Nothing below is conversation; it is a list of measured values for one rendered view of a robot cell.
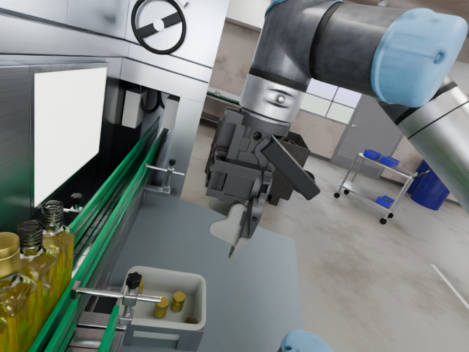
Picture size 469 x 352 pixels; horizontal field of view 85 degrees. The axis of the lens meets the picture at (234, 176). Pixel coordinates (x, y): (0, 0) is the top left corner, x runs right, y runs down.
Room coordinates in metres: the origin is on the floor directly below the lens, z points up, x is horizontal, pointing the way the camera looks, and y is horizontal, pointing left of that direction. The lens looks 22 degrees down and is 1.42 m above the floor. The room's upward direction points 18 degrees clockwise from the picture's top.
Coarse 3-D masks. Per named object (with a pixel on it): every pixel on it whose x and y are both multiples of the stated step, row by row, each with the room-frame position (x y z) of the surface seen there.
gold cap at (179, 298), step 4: (180, 292) 0.55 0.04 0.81; (176, 296) 0.53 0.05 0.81; (180, 296) 0.53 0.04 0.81; (184, 296) 0.54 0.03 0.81; (172, 300) 0.52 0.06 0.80; (176, 300) 0.52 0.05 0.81; (180, 300) 0.52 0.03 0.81; (184, 300) 0.53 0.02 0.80; (172, 304) 0.52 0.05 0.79; (176, 304) 0.52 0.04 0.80; (180, 304) 0.52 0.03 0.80; (172, 308) 0.52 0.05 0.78; (176, 308) 0.52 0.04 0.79; (180, 308) 0.52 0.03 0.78
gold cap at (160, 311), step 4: (164, 300) 0.50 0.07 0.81; (168, 300) 0.51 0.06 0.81; (156, 304) 0.49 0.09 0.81; (160, 304) 0.49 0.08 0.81; (164, 304) 0.49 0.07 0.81; (168, 304) 0.50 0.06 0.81; (156, 308) 0.48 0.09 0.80; (160, 308) 0.48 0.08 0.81; (164, 308) 0.49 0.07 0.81; (156, 312) 0.48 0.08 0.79; (160, 312) 0.48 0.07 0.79; (164, 312) 0.49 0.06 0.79; (156, 316) 0.48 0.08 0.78; (160, 316) 0.48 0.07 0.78; (164, 316) 0.49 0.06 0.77
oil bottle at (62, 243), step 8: (64, 232) 0.34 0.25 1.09; (72, 232) 0.36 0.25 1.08; (48, 240) 0.32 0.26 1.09; (56, 240) 0.32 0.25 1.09; (64, 240) 0.33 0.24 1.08; (72, 240) 0.35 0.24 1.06; (56, 248) 0.32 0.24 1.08; (64, 248) 0.33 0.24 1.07; (72, 248) 0.36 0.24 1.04; (64, 256) 0.33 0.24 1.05; (72, 256) 0.36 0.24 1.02; (64, 264) 0.33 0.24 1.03; (72, 264) 0.36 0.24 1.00; (64, 272) 0.33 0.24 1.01; (64, 280) 0.33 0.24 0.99; (64, 288) 0.34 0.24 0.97; (56, 304) 0.32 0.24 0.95
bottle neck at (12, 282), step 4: (16, 272) 0.23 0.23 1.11; (12, 276) 0.22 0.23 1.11; (16, 276) 0.23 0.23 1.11; (0, 280) 0.21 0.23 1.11; (4, 280) 0.22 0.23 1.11; (8, 280) 0.22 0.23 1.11; (12, 280) 0.22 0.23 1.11; (16, 280) 0.23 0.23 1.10; (0, 284) 0.21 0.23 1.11; (4, 284) 0.22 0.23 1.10; (8, 284) 0.22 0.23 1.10; (12, 284) 0.22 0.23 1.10; (0, 288) 0.21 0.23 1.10; (4, 288) 0.21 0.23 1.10; (8, 288) 0.22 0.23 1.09
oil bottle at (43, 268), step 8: (48, 248) 0.30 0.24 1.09; (40, 256) 0.28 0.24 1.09; (48, 256) 0.29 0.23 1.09; (56, 256) 0.30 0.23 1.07; (24, 264) 0.26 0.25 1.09; (32, 264) 0.27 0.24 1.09; (40, 264) 0.27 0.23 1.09; (48, 264) 0.28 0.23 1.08; (56, 264) 0.30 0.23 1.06; (24, 272) 0.26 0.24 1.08; (32, 272) 0.26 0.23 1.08; (40, 272) 0.27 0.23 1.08; (48, 272) 0.28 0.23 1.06; (56, 272) 0.30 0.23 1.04; (40, 280) 0.26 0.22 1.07; (48, 280) 0.28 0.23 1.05; (56, 280) 0.31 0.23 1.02; (40, 288) 0.26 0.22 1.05; (48, 288) 0.28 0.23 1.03; (56, 288) 0.31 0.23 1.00; (40, 296) 0.26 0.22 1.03; (48, 296) 0.28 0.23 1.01; (56, 296) 0.31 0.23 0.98; (40, 304) 0.26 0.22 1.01; (48, 304) 0.28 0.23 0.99; (40, 312) 0.26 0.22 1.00; (48, 312) 0.28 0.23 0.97; (40, 320) 0.26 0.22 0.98; (40, 328) 0.26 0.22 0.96
